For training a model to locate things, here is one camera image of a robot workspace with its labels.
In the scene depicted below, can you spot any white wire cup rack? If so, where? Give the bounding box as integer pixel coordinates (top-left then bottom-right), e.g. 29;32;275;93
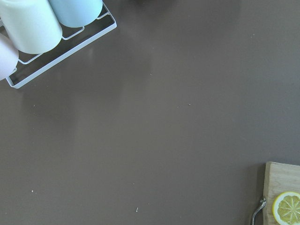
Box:
4;3;117;89

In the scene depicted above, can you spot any metal cutting board handle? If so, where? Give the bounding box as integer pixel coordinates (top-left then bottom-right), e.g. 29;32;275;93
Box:
249;197;267;225

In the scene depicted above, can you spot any light blue cup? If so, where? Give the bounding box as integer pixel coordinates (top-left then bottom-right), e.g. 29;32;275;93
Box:
49;0;103;28

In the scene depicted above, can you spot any bamboo cutting board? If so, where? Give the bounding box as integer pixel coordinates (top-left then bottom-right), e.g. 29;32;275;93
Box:
262;162;300;225

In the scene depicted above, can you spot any lemon slice near handle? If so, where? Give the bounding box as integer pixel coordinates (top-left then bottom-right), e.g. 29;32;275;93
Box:
272;191;300;225

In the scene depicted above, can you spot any pale pink cup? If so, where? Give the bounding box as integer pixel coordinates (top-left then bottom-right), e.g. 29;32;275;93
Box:
0;34;19;80

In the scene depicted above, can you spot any pale mint cup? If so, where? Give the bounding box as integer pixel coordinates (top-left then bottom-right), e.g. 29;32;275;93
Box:
0;0;62;54

